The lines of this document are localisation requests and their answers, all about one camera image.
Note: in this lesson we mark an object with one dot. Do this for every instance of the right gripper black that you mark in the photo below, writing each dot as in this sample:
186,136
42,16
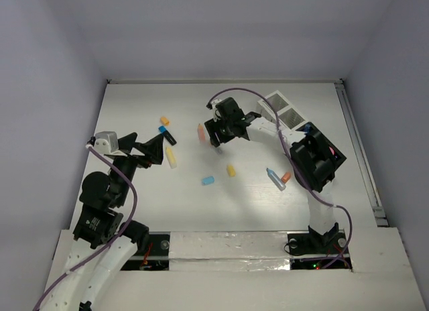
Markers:
212,127

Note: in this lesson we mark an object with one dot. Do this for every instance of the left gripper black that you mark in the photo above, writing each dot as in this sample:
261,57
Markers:
135,151

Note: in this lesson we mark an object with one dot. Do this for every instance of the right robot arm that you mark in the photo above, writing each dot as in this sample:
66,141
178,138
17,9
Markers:
313,163

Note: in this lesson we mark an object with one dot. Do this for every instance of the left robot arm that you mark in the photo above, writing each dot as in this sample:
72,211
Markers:
105,235

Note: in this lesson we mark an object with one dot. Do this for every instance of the orange pencil-shaped marker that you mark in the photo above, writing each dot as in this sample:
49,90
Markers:
201,134

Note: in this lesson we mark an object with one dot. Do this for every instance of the black highlighter blue cap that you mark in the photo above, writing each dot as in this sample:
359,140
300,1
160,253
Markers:
167,135

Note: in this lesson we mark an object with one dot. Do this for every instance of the yellow marker pen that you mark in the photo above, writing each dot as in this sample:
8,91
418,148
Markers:
171,158

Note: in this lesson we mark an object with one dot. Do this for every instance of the yellow marker cap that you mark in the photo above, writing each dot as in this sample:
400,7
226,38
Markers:
231,171

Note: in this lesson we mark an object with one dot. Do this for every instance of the light blue marker cap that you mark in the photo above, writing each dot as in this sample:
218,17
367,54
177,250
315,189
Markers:
207,180

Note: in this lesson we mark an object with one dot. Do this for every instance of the white slotted organizer box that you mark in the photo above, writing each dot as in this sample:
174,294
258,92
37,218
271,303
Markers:
288,114

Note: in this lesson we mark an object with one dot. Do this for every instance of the light blue marker pen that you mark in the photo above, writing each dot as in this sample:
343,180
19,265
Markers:
276,179

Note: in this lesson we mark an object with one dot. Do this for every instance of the coral orange marker cap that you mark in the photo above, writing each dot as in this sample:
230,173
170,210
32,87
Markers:
286,177

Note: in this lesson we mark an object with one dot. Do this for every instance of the black slotted organizer box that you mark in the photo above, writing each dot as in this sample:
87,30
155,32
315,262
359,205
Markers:
315,146

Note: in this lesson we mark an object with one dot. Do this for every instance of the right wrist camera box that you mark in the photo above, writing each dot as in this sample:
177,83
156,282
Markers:
212,105

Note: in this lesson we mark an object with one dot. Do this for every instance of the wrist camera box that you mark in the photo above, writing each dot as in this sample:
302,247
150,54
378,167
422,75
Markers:
212,105
105,143

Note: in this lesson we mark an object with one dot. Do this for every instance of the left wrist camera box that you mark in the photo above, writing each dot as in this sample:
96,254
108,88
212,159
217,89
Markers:
105,143

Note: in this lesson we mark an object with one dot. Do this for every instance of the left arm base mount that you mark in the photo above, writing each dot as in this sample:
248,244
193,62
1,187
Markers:
154,258

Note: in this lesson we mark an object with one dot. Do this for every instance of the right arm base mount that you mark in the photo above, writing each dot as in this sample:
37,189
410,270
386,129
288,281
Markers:
312,251

